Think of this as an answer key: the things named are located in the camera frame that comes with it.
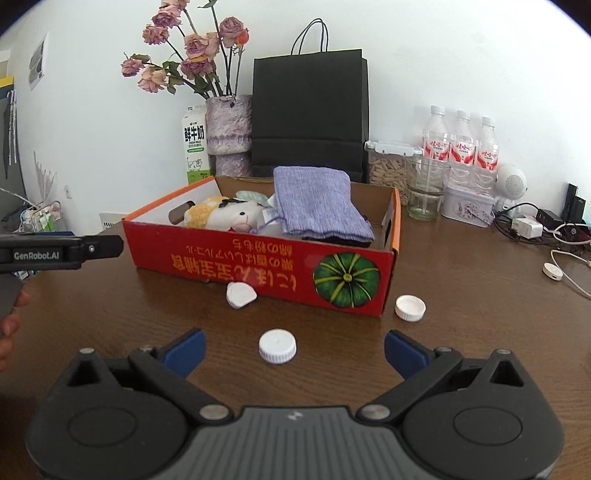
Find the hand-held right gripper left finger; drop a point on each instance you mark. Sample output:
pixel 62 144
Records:
pixel 184 353

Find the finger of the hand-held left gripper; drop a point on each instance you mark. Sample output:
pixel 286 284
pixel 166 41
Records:
pixel 101 248

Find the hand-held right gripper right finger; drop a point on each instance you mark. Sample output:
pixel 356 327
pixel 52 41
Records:
pixel 406 353

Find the white bottle cap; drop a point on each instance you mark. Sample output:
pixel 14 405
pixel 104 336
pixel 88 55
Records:
pixel 240 295
pixel 410 308
pixel 277 346

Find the red cardboard box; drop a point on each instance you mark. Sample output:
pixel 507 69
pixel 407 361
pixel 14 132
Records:
pixel 258 272

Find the yellow white plush toy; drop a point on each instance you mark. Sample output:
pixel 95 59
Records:
pixel 217 214

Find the purple knit cloth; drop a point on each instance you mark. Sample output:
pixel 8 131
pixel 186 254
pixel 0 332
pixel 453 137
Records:
pixel 318 203

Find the clear seed container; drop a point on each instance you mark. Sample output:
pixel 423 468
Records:
pixel 390 170

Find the person's left hand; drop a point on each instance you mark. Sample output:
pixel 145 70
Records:
pixel 9 337

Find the white flat panel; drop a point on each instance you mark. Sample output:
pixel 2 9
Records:
pixel 112 219

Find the green white milk carton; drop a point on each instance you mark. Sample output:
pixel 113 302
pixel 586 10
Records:
pixel 195 147

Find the white printed tin box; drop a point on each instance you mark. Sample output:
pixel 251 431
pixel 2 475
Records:
pixel 466 207

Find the clear drinking glass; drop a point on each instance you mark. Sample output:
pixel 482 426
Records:
pixel 427 194

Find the white round charging puck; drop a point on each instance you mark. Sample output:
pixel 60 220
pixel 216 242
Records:
pixel 552 271

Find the purple white vase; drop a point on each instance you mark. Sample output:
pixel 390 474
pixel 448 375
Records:
pixel 228 134

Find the white charger plug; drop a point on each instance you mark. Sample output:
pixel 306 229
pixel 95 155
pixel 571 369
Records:
pixel 527 228

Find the black charger block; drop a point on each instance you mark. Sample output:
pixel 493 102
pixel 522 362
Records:
pixel 548 217

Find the white round robot speaker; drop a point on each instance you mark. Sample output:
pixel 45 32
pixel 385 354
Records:
pixel 511 184

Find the dried rose bouquet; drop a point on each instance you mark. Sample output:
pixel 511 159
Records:
pixel 194 50

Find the black upright device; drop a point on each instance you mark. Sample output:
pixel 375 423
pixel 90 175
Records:
pixel 577 203

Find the black paper bag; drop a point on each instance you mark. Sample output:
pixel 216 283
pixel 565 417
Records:
pixel 309 120

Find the wall poster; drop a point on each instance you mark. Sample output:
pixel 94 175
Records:
pixel 38 62

